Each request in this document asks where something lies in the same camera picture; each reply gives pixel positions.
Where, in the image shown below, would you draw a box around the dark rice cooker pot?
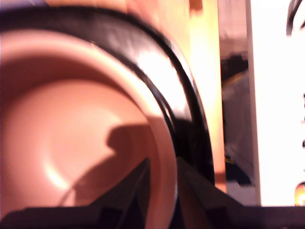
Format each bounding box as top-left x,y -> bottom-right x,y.
0,30 -> 179,229

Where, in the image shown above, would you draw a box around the black Philips rice cooker body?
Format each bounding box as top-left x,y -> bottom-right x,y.
0,5 -> 216,229

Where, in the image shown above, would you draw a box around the white Porlex carton box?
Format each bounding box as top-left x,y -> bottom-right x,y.
245,0 -> 305,207

